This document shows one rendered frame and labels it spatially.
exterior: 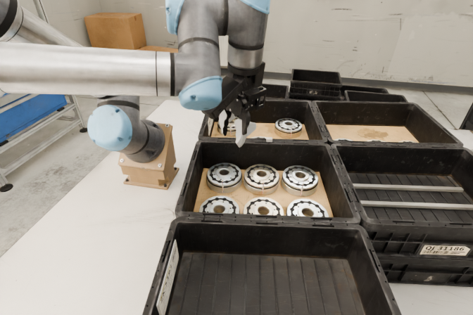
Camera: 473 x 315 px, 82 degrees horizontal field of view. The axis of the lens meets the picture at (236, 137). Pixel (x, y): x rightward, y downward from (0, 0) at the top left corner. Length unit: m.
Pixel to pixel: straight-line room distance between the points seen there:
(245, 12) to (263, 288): 0.54
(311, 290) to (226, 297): 0.17
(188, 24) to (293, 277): 0.54
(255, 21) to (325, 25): 3.23
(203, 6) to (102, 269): 0.70
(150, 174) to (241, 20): 0.64
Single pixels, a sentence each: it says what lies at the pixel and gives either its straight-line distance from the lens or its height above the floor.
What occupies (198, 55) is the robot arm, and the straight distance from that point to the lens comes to 0.48.
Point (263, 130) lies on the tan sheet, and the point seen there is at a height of 0.83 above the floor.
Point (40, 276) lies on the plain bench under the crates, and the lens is 0.94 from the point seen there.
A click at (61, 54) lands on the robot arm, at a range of 0.49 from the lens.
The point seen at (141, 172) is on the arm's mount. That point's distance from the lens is 1.01.
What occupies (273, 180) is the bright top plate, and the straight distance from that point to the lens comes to 0.79.
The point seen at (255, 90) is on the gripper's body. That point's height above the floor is 1.13.
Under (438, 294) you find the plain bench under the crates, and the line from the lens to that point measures 0.91.
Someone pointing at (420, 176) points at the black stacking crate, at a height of 0.83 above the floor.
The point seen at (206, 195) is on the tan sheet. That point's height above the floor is 0.83.
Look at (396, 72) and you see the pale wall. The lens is 4.07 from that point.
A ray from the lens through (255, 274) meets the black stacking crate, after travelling 0.64.
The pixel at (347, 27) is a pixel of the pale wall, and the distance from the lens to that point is 3.79.
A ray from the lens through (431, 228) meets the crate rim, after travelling 0.71.
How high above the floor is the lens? 1.38
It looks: 33 degrees down
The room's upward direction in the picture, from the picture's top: straight up
